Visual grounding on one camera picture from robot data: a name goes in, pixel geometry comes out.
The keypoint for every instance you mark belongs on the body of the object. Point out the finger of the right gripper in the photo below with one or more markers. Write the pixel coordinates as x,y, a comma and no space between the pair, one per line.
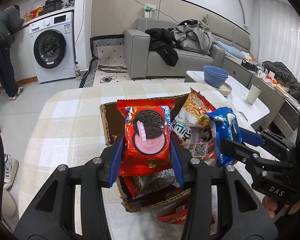
252,136
249,157

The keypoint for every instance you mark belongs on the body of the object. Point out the black white playpen panel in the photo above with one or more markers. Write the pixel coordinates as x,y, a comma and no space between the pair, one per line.
106,61

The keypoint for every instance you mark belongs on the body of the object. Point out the blue bowls stack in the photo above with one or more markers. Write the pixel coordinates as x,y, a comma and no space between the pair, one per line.
215,76

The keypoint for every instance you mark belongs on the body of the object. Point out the red corn chip bag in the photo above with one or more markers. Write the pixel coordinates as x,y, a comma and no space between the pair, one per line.
177,216

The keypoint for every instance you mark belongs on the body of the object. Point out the person in grey jacket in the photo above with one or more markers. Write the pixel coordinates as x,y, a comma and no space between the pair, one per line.
10,22

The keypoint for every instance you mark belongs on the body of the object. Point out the grey clothes pile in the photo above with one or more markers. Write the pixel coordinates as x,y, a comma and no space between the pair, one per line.
193,35

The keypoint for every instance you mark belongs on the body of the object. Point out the white sneaker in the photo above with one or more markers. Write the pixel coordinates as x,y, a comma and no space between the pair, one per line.
10,170

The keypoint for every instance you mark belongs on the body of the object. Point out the right hand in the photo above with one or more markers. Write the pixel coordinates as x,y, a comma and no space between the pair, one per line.
271,206

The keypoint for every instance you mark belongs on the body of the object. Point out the black basket on washer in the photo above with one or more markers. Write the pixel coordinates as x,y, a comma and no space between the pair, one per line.
52,5

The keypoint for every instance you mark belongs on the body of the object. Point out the red oreo cookie pack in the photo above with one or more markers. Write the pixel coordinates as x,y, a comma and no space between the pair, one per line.
147,135

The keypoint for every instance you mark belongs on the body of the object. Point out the SF cardboard box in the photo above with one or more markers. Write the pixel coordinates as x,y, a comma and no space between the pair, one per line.
114,124

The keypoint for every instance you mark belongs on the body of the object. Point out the orange meat floss cake pack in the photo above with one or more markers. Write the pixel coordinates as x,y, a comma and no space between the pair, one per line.
205,151

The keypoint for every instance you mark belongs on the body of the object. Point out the blue oreo cookie pack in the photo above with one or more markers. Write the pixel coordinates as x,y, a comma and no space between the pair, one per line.
226,127

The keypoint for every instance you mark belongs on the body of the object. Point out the white marble coffee table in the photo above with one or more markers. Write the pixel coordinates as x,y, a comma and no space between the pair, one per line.
240,97

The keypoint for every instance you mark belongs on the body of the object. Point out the cream cup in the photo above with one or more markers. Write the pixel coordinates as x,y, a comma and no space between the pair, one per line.
253,94

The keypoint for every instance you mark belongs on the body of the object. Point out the white washing machine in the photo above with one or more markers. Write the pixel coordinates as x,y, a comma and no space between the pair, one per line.
52,46

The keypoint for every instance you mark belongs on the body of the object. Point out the black jacket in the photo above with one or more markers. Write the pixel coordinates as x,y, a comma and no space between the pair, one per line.
162,42

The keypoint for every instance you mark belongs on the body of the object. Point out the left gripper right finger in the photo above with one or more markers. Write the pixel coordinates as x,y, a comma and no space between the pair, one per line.
222,204

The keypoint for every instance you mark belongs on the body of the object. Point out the plaid tablecloth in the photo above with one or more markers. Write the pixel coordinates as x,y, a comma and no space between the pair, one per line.
69,131

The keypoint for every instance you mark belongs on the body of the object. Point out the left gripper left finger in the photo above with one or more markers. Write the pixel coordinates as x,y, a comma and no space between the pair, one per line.
70,204

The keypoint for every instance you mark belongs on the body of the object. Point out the white noodle snack bag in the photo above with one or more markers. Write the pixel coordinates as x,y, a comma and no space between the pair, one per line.
192,124

